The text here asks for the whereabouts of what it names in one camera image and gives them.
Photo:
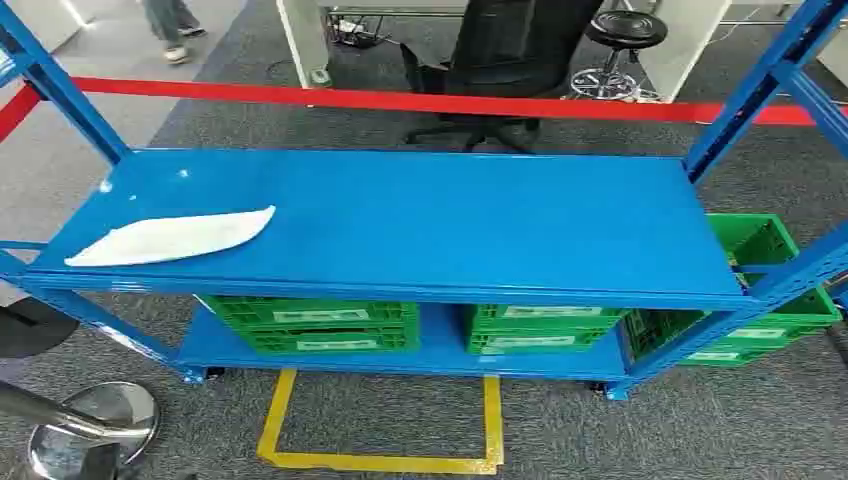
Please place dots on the blue metal shelving rack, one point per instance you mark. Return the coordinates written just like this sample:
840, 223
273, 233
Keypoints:
397, 218

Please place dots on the green folding plastic crate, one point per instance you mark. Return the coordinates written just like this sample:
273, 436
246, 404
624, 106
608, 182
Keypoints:
480, 343
742, 358
265, 341
391, 314
484, 316

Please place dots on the red barrier belt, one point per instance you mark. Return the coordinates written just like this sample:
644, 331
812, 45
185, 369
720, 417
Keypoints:
397, 100

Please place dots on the black office chair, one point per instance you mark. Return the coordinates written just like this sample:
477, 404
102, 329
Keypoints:
517, 46

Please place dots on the white desk leg panel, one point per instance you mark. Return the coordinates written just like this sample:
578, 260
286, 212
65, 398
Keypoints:
301, 33

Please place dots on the white plastic parcel bag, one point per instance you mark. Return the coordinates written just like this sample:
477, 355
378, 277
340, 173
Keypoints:
172, 238

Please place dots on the black round stool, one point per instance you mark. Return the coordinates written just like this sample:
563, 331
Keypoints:
626, 30

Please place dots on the open green plastic crate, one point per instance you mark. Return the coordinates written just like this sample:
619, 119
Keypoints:
748, 242

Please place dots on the person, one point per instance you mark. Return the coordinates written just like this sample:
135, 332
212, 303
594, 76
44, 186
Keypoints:
162, 20

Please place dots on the black round disc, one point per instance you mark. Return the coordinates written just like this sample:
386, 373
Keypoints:
30, 328

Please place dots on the white cabinet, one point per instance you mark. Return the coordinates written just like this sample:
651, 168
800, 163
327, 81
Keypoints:
33, 16

